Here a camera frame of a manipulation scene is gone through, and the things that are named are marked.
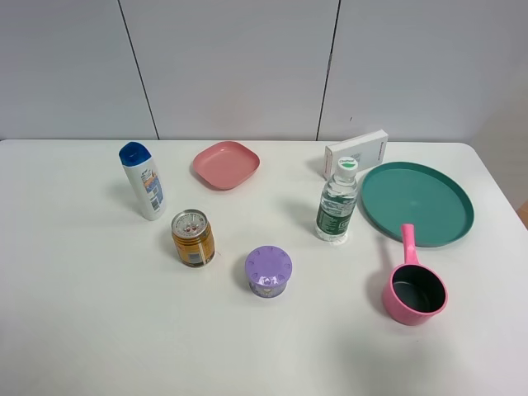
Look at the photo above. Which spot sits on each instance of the clear water bottle green label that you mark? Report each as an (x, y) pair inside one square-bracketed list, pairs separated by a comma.
[(338, 201)]

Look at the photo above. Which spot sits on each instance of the pink square plastic plate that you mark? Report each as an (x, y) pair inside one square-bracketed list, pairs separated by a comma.
[(225, 165)]

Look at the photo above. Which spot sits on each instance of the pink toy saucepan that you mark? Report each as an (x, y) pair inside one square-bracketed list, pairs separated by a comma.
[(413, 293)]

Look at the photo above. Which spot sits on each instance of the white shampoo bottle blue cap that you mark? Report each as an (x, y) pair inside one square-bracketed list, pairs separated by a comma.
[(144, 178)]

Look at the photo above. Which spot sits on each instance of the purple round lidded container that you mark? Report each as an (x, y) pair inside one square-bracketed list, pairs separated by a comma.
[(268, 270)]

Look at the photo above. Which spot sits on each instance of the teal round plastic tray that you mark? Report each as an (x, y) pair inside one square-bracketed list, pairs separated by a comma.
[(400, 193)]

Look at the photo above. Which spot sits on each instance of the white cardboard box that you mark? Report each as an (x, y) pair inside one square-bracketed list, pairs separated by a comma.
[(367, 149)]

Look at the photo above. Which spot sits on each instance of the gold drink can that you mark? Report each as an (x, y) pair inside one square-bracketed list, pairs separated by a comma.
[(193, 238)]

